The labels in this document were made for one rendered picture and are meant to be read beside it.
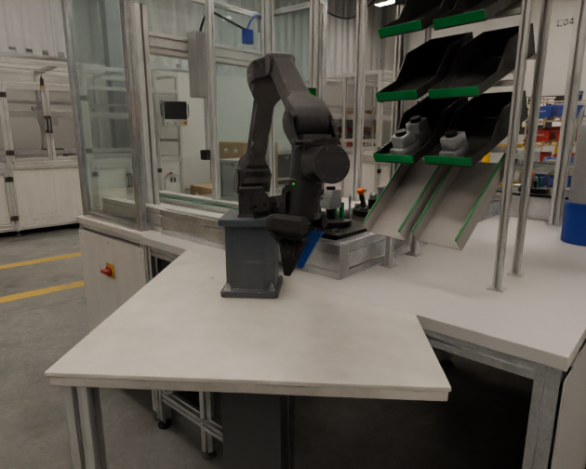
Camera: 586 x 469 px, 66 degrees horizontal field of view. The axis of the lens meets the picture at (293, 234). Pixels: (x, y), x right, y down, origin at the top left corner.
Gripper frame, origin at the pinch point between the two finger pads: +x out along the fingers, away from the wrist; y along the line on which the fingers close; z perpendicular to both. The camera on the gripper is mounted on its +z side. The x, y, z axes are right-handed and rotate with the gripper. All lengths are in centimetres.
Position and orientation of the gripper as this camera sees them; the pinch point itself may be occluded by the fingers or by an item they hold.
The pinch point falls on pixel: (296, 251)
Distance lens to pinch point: 77.5
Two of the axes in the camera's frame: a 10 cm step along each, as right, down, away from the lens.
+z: -9.6, -1.5, 2.5
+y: -2.7, 0.8, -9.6
